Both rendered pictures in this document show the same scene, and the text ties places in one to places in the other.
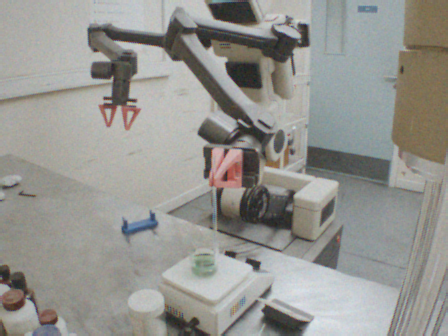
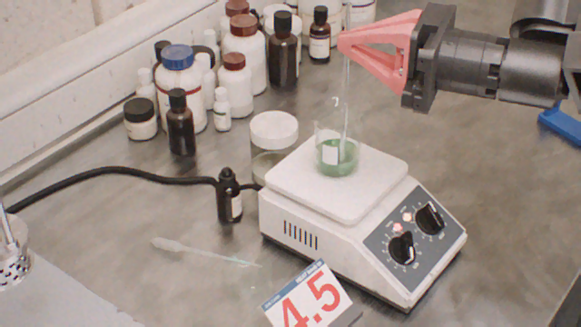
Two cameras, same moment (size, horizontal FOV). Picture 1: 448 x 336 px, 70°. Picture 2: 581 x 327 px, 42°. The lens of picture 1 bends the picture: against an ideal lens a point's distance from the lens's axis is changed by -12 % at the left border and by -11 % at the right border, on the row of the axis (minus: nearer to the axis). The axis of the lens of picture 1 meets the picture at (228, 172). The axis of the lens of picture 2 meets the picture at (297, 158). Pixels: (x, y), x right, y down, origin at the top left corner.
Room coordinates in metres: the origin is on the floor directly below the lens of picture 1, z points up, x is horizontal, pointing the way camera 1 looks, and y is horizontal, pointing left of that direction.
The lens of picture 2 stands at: (0.50, -0.62, 1.36)
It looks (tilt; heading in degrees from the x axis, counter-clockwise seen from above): 38 degrees down; 92
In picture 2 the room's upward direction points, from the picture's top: straight up
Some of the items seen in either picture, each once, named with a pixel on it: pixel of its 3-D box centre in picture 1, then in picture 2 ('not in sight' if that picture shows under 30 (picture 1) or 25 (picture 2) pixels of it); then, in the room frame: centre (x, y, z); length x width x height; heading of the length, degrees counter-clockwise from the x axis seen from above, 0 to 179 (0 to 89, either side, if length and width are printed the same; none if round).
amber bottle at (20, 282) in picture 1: (24, 300); (282, 47); (0.45, 0.36, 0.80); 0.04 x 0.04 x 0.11
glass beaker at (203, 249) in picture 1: (202, 253); (337, 139); (0.53, 0.04, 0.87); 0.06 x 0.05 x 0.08; 97
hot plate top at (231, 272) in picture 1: (207, 273); (337, 173); (0.53, 0.04, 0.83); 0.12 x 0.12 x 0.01; 55
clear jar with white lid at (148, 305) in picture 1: (148, 318); (274, 151); (0.45, 0.13, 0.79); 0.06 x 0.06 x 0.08
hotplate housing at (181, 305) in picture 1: (216, 285); (354, 213); (0.55, 0.02, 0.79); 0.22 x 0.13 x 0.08; 145
